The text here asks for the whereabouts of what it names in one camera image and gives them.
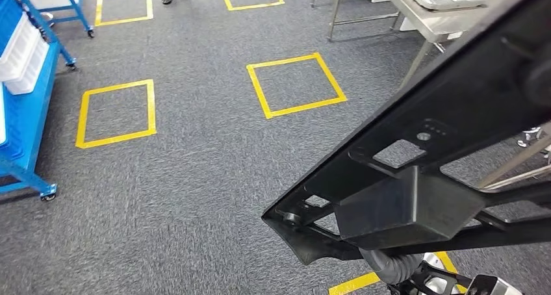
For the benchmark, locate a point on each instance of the black plastic panel part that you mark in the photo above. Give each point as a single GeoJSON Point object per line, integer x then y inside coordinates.
{"type": "Point", "coordinates": [430, 90]}

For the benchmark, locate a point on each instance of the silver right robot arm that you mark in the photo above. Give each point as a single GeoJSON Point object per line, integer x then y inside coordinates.
{"type": "Point", "coordinates": [387, 267]}

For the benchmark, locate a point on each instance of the stainless steel workbench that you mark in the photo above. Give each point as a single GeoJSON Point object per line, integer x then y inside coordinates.
{"type": "Point", "coordinates": [422, 24]}

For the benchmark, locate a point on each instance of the blue metal shelf rack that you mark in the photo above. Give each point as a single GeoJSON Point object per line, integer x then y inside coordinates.
{"type": "Point", "coordinates": [76, 7]}
{"type": "Point", "coordinates": [30, 133]}

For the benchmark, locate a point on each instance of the yellow floor tape square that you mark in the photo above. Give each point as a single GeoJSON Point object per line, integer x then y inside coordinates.
{"type": "Point", "coordinates": [116, 139]}

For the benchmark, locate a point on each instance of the white plastic crate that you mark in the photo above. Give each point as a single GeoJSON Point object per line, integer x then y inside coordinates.
{"type": "Point", "coordinates": [19, 47]}
{"type": "Point", "coordinates": [32, 71]}

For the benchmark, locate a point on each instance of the blue plastic crate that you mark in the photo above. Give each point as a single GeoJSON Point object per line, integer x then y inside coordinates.
{"type": "Point", "coordinates": [8, 17]}

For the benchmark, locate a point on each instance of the steel frame stand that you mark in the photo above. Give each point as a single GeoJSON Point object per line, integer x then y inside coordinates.
{"type": "Point", "coordinates": [335, 13]}

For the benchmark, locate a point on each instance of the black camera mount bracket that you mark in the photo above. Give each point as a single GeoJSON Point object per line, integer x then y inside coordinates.
{"type": "Point", "coordinates": [415, 272]}

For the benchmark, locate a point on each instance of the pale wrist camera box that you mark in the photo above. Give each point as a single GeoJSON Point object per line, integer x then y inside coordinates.
{"type": "Point", "coordinates": [510, 291]}

